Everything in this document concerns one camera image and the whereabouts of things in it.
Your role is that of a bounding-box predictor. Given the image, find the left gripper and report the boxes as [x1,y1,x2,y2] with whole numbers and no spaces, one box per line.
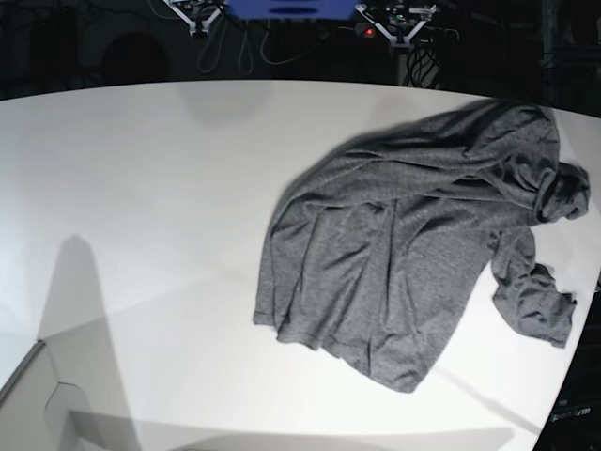
[355,3,437,28]

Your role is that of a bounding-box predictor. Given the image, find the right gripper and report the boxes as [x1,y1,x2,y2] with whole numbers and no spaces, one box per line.
[168,0,221,36]

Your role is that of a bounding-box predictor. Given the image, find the grey t-shirt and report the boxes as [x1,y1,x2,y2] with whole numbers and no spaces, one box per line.
[253,100,591,393]

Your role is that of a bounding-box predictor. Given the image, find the black power strip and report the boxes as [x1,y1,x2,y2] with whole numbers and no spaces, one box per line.
[354,23,460,41]

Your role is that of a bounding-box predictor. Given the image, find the blue box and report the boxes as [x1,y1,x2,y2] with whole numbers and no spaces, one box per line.
[227,0,357,20]

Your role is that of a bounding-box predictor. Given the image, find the black cable bundle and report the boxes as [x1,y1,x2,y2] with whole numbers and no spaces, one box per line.
[404,39,442,88]

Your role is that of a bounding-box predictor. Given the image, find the grey cable loops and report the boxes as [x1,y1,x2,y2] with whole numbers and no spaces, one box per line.
[196,13,330,74]

